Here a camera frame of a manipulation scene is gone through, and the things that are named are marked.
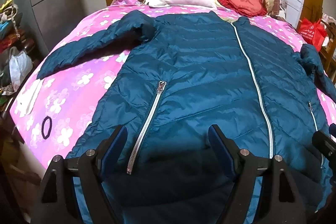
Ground teal puffer jacket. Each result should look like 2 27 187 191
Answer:
38 10 335 223

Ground red shopping bag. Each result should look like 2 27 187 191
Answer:
298 18 327 52

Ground clutter pile of bags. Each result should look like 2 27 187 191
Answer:
1 0 33 106

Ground wooden chair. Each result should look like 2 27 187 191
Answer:
319 20 335 84

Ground pink floral bed cover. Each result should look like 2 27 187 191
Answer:
9 0 336 169

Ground black hair tie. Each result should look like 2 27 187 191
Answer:
41 115 53 140

